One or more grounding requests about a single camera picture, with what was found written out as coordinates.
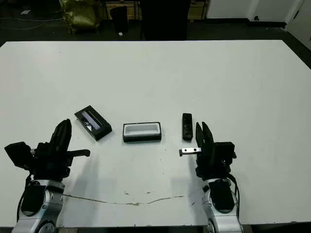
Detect black bin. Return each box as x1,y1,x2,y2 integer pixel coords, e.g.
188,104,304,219
109,6,129,33

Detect black box base white insert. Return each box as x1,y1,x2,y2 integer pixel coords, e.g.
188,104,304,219
122,121,162,144

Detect thin pale floor cable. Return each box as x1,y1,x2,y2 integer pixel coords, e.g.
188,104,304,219
0,13,64,31

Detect black box lid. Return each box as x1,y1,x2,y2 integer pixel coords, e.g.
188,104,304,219
74,104,113,142

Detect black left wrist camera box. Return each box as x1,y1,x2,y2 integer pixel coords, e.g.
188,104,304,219
4,141,34,172

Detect slim black camera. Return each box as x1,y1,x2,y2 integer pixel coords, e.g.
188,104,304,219
182,113,194,142

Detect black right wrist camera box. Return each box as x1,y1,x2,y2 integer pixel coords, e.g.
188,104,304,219
215,141,237,161

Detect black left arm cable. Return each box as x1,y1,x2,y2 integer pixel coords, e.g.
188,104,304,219
16,173,34,219

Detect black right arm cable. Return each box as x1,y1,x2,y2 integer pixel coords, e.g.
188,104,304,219
228,173,241,219

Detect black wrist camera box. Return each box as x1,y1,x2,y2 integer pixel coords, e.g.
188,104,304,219
4,141,34,172
215,141,237,161

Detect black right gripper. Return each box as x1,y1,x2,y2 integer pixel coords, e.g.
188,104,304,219
179,121,233,182

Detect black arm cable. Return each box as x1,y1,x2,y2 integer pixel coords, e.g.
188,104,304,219
16,173,34,219
228,173,241,219

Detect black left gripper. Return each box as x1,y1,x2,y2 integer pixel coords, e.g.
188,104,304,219
28,118,91,182

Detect white door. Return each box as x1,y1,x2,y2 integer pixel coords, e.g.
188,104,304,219
284,0,311,50

